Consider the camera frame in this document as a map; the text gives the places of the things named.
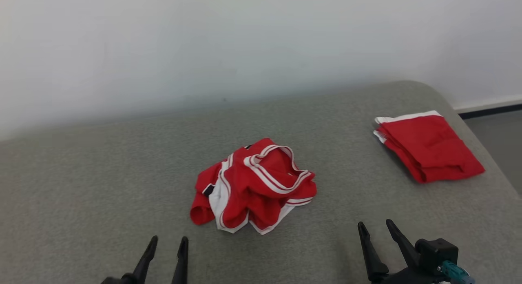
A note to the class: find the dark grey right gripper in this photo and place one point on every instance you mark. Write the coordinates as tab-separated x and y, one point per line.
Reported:
408	276

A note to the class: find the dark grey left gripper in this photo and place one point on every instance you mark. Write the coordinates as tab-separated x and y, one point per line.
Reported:
118	280

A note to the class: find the red shorts white side stripe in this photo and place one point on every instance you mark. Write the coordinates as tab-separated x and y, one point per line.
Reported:
432	149

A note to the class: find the red basketball jersey white sleeves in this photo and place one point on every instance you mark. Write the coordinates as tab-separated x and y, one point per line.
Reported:
261	182

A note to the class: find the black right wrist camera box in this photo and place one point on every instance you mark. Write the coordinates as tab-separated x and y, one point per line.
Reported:
436	253

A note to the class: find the teal right camera connector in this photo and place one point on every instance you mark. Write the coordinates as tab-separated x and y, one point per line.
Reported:
454	271

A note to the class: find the black wall baseboard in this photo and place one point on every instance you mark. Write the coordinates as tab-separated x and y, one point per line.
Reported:
489	109

